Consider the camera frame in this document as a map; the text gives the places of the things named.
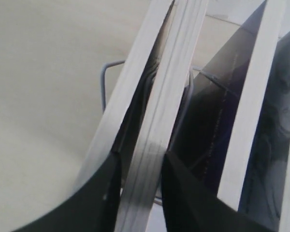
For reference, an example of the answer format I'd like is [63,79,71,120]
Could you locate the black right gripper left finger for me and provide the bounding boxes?
[18,152,121,232]

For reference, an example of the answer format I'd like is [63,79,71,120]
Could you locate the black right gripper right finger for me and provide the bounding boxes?
[161,154,268,232]

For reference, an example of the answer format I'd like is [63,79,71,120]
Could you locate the blue moon book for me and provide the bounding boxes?
[176,0,286,207]

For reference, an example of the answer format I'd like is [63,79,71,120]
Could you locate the grey white book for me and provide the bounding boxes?
[239,31,290,232]

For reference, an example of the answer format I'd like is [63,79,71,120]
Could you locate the red spine book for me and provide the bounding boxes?
[115,0,208,232]

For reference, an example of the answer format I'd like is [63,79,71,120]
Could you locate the black book leftmost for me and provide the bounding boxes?
[73,0,172,191]

